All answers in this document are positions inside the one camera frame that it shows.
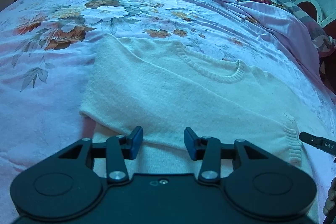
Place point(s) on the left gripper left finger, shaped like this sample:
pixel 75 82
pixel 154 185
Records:
pixel 73 181

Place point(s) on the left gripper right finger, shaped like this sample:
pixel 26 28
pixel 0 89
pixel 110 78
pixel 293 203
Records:
pixel 253 184

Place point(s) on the cream knit sweater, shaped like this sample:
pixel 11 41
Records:
pixel 164 87

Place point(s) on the person right hand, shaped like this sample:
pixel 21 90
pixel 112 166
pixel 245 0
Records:
pixel 330 201

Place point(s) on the striped floral pillow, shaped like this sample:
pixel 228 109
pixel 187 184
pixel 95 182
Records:
pixel 324 43

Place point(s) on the pink blanket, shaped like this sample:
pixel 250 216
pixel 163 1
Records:
pixel 292 55

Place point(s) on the red white headboard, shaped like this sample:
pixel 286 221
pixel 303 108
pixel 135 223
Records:
pixel 327 63

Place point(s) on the floral pink bed sheet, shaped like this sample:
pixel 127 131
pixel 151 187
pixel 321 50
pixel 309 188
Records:
pixel 48 50

